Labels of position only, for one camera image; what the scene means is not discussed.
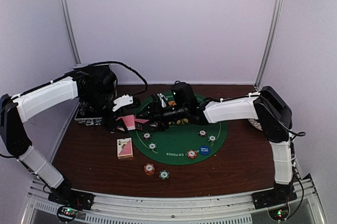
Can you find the frame post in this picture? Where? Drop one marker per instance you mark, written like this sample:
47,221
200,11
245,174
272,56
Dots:
276,13
70,32

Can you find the orange chip bottom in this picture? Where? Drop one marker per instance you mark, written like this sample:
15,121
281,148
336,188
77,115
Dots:
191,154

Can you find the triangular all-in marker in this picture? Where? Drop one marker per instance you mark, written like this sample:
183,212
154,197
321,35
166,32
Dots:
138,126

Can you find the left frame post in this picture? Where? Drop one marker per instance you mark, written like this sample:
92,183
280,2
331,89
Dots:
70,32

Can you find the round green poker mat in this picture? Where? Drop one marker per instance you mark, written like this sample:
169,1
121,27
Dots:
174,143

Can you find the patterned ceramic plate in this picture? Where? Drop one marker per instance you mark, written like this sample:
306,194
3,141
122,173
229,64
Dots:
256,124

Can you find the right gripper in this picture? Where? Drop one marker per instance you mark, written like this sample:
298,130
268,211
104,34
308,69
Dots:
154,107

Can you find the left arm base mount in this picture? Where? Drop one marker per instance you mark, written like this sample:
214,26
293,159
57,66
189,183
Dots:
77,200

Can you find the red-backed card deck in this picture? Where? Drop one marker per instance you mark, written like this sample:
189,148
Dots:
129,121

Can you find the aluminium front rail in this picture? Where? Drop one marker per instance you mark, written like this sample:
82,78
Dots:
232,208

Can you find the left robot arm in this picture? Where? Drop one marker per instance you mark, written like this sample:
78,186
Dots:
93,84

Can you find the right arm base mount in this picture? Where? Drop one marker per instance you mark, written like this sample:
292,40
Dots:
271,198

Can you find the aluminium poker case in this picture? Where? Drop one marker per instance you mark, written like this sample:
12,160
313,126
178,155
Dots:
85,114

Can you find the dealt card player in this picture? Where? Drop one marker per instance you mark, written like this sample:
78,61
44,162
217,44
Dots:
141,121

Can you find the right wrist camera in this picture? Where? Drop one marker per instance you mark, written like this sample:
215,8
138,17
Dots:
183,95

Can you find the orange chip stack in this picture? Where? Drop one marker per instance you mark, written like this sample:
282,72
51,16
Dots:
149,169

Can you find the tan card box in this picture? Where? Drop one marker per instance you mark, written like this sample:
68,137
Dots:
124,148

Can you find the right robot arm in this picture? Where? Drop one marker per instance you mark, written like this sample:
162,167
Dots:
264,107

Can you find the right frame post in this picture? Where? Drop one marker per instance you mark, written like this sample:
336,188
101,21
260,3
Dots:
276,13

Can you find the green chip stack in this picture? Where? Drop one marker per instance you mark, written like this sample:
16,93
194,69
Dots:
164,174

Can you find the brown chip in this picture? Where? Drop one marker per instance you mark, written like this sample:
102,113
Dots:
147,136
202,133

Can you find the blue small blind button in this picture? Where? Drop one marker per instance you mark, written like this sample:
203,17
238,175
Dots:
204,150

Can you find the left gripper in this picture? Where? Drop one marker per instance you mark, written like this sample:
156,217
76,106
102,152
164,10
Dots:
109,126

